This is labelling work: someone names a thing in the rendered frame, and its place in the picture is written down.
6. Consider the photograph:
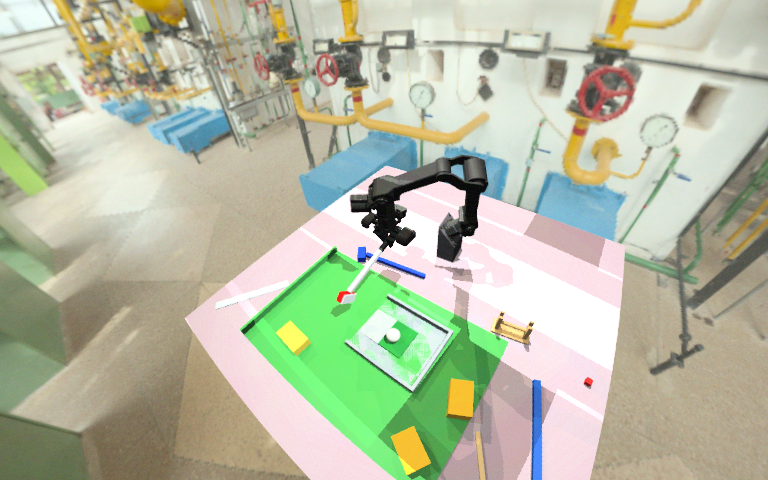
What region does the brown rectangular block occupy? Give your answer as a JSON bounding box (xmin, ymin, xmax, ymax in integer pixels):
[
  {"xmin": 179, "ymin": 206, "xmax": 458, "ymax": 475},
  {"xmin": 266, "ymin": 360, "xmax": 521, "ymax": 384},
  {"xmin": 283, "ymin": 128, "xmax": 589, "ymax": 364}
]
[
  {"xmin": 391, "ymin": 426, "xmax": 431, "ymax": 475},
  {"xmin": 446, "ymin": 378, "xmax": 474, "ymax": 420}
]

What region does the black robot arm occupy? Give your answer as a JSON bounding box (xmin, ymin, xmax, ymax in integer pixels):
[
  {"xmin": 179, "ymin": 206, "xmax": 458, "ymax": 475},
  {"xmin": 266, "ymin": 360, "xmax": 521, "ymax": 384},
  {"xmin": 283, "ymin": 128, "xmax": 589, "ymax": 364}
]
[{"xmin": 349, "ymin": 155, "xmax": 488, "ymax": 240}]

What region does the white flat bar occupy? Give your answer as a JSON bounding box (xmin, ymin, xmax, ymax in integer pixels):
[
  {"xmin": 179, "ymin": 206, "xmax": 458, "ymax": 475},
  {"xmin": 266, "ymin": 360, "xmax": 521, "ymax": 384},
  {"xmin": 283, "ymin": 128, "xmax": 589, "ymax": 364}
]
[{"xmin": 216, "ymin": 281, "xmax": 288, "ymax": 310}]

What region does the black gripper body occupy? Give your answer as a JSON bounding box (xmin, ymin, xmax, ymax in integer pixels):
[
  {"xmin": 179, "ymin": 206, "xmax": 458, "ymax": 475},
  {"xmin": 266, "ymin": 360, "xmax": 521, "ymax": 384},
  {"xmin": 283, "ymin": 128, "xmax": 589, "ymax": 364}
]
[{"xmin": 361, "ymin": 210, "xmax": 416, "ymax": 247}]

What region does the white golf ball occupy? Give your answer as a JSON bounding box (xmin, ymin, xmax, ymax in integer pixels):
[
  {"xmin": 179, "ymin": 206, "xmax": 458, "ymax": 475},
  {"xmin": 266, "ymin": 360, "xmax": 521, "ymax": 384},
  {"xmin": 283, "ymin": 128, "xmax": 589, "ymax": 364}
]
[{"xmin": 386, "ymin": 328, "xmax": 401, "ymax": 343}]

